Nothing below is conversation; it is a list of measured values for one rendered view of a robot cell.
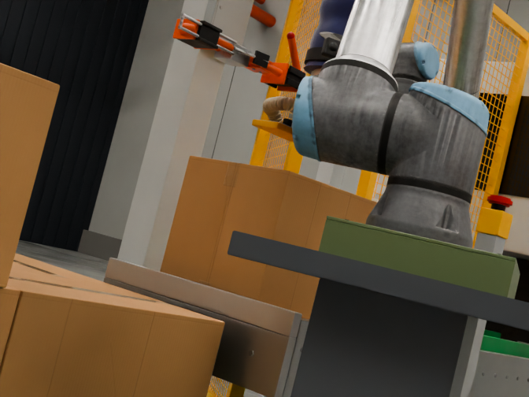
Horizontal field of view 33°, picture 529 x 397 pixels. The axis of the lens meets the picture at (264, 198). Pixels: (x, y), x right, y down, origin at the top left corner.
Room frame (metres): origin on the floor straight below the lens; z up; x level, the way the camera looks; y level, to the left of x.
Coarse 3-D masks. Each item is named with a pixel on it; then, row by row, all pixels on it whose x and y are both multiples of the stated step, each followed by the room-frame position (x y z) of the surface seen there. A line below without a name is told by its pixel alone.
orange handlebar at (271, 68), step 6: (186, 24) 2.16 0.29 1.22; (192, 24) 2.16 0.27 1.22; (180, 30) 2.17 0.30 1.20; (192, 30) 2.16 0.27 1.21; (222, 42) 2.23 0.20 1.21; (228, 48) 2.26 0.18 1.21; (252, 60) 2.33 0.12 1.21; (252, 66) 2.37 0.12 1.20; (258, 66) 2.36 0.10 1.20; (270, 66) 2.38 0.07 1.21; (264, 72) 2.40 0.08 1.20; (270, 72) 2.39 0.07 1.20; (276, 72) 2.41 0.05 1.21; (282, 72) 2.42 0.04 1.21
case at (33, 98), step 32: (0, 64) 1.62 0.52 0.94; (0, 96) 1.64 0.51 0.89; (32, 96) 1.68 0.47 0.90; (0, 128) 1.65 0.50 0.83; (32, 128) 1.70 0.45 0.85; (0, 160) 1.66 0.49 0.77; (32, 160) 1.71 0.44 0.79; (0, 192) 1.67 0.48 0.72; (0, 224) 1.69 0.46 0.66; (0, 256) 1.70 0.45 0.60
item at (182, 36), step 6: (174, 36) 2.20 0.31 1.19; (180, 36) 2.19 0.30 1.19; (186, 36) 2.17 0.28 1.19; (192, 36) 2.16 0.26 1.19; (186, 42) 2.21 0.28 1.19; (192, 42) 2.20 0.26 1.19; (198, 42) 2.18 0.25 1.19; (198, 48) 2.25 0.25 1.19; (204, 48) 2.24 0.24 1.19; (210, 48) 2.22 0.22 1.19
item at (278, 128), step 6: (258, 120) 2.62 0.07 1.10; (264, 120) 2.63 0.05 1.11; (288, 120) 2.66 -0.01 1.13; (258, 126) 2.62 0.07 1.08; (264, 126) 2.60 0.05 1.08; (270, 126) 2.58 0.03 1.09; (276, 126) 2.57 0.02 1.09; (282, 126) 2.58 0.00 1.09; (288, 126) 2.63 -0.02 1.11; (270, 132) 2.69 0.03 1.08; (276, 132) 2.66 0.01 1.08; (282, 132) 2.63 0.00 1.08; (288, 132) 2.61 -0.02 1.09; (288, 138) 2.71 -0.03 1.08
